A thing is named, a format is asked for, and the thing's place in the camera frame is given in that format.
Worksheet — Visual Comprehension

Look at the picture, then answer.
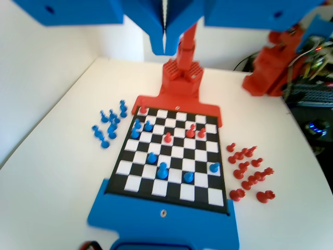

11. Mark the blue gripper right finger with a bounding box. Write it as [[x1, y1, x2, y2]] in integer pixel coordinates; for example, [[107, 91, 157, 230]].
[[165, 0, 219, 55]]

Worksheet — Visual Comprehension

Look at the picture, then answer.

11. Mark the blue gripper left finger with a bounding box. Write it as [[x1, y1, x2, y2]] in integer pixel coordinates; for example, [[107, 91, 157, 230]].
[[111, 0, 165, 55]]

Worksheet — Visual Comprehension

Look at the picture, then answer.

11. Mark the blue king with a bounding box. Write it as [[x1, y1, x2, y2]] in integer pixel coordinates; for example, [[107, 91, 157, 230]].
[[156, 161, 169, 180]]

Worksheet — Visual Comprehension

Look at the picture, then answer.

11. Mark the blue electronics box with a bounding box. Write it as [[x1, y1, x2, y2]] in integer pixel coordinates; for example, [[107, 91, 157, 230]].
[[296, 12, 329, 53]]

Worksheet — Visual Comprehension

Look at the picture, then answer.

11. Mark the black and white chessboard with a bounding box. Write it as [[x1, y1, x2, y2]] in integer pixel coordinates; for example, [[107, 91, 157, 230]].
[[105, 105, 229, 216]]

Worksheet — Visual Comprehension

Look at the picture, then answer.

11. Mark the black keyboard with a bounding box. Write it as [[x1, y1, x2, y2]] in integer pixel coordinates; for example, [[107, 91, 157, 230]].
[[296, 83, 333, 108]]

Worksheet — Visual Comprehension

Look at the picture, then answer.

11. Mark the black computer mouse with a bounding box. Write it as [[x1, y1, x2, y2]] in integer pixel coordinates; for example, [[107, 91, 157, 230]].
[[305, 119, 328, 138]]

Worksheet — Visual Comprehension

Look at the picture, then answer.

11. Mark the red rook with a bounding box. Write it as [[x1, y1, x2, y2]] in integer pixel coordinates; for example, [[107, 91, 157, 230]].
[[229, 189, 246, 202], [256, 191, 276, 204]]

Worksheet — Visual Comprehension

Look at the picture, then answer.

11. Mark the red base plate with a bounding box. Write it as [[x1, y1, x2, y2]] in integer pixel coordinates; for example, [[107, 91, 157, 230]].
[[131, 94, 223, 129]]

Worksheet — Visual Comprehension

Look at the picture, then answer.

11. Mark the coloured jumper wire bundle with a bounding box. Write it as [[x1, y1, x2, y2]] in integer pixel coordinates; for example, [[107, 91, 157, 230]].
[[293, 36, 333, 79]]

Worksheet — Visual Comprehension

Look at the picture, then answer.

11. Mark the blue base plate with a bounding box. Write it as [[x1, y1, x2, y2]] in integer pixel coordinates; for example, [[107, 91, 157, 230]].
[[87, 178, 240, 250]]

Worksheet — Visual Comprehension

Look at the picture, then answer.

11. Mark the black and red cable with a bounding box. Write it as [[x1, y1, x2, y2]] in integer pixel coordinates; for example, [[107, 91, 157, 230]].
[[79, 241, 105, 250]]

